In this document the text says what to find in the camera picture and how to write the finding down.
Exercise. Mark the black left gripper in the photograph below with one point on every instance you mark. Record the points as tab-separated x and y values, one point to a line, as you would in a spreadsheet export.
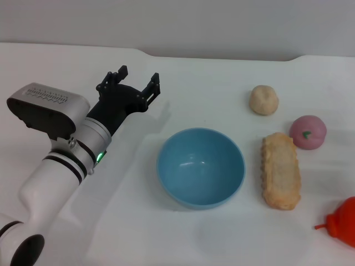
119	102

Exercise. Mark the blue bowl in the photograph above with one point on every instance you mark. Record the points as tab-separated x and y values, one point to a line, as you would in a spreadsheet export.
199	171

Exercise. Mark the long rectangular toast bread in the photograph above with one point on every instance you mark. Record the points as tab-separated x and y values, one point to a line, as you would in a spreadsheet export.
281	171

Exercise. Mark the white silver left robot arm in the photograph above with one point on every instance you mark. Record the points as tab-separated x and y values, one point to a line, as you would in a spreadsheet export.
55	177

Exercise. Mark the beige round bun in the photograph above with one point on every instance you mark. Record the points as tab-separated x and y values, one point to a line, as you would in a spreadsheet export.
263	101

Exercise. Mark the pink peach bun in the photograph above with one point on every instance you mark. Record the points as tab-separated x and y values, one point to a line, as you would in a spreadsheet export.
308	133

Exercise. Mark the red orange plastic toy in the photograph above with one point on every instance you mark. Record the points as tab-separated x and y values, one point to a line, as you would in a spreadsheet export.
344	221

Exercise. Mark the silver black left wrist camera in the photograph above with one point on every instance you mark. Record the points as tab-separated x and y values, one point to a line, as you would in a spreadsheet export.
47	105

